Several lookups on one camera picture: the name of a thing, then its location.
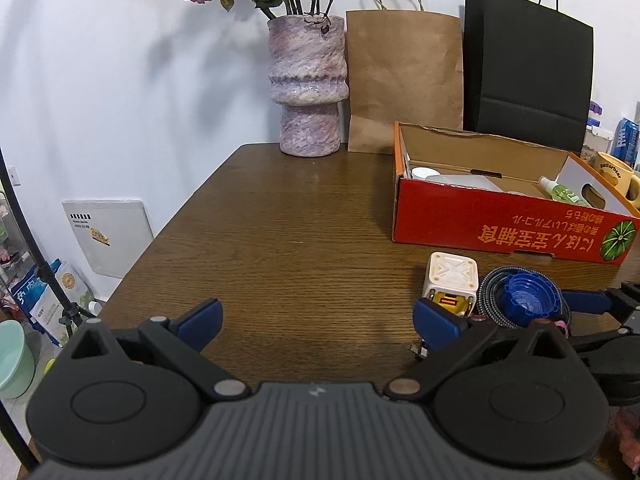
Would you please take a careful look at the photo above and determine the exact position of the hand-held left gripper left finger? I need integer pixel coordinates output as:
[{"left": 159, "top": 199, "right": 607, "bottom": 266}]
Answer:
[{"left": 70, "top": 298, "right": 251, "bottom": 403}]

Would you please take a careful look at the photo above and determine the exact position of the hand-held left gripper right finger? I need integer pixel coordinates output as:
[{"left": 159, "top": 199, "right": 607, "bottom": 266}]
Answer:
[{"left": 382, "top": 297, "right": 583, "bottom": 403}]

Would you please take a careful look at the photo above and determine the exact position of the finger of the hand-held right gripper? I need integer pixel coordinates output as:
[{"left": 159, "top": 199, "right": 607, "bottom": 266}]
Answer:
[
  {"left": 560, "top": 282, "right": 640, "bottom": 322},
  {"left": 567, "top": 327, "right": 638, "bottom": 353}
]

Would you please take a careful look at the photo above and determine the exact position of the white cube charger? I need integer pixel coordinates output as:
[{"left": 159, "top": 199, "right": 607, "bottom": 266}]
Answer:
[{"left": 421, "top": 251, "right": 479, "bottom": 322}]

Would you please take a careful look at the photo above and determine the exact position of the blue plastic cap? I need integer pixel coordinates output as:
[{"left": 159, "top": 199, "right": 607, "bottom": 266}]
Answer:
[{"left": 500, "top": 272, "right": 562, "bottom": 325}]

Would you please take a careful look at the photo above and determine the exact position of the orange cardboard box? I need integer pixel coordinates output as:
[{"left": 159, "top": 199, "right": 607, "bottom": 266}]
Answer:
[{"left": 391, "top": 121, "right": 640, "bottom": 264}]

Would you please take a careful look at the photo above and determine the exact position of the green spray bottle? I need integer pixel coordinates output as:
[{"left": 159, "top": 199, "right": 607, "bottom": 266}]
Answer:
[{"left": 539, "top": 176, "right": 593, "bottom": 208}]

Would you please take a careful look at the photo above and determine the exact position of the yellow bear mug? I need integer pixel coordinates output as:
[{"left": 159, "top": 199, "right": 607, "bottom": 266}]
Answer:
[{"left": 594, "top": 151, "right": 640, "bottom": 203}]

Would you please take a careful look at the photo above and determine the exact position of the white yellow printed bag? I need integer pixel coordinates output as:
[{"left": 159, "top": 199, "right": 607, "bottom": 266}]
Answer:
[{"left": 50, "top": 262, "right": 96, "bottom": 321}]

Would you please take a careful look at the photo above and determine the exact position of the blue printed box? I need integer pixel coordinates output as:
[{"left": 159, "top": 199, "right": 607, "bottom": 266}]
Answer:
[{"left": 614, "top": 119, "right": 640, "bottom": 168}]

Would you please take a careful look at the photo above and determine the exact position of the clear jar with white lid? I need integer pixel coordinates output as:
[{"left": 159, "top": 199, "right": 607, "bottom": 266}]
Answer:
[{"left": 582, "top": 126, "right": 614, "bottom": 156}]

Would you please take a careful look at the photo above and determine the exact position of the blue white printed bag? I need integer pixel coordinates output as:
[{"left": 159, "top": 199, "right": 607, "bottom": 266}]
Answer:
[{"left": 10, "top": 260, "right": 63, "bottom": 346}]

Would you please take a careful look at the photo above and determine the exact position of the mint green bucket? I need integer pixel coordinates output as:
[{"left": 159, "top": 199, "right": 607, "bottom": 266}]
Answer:
[{"left": 0, "top": 320, "right": 37, "bottom": 400}]

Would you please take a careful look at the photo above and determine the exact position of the cluttered storage rack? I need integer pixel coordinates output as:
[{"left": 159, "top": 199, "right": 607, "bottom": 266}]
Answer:
[{"left": 0, "top": 191, "right": 27, "bottom": 321}]

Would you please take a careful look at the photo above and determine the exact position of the black paper bag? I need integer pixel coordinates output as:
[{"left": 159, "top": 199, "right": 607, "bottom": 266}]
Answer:
[{"left": 462, "top": 0, "right": 595, "bottom": 153}]

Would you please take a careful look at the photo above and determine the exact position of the brown paper bag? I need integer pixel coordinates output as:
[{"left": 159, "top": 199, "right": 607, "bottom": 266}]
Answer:
[{"left": 345, "top": 0, "right": 464, "bottom": 155}]

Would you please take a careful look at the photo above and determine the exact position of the pink marbled ceramic vase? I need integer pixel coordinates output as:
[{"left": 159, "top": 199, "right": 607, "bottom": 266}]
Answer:
[{"left": 266, "top": 15, "right": 350, "bottom": 157}]

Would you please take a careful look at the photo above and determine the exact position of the grey braided cable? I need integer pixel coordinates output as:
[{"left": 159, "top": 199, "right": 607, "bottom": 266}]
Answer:
[{"left": 477, "top": 266, "right": 572, "bottom": 332}]

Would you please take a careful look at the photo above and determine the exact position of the white wall panel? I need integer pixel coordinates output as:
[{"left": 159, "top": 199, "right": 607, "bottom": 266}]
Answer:
[{"left": 62, "top": 199, "right": 155, "bottom": 280}]

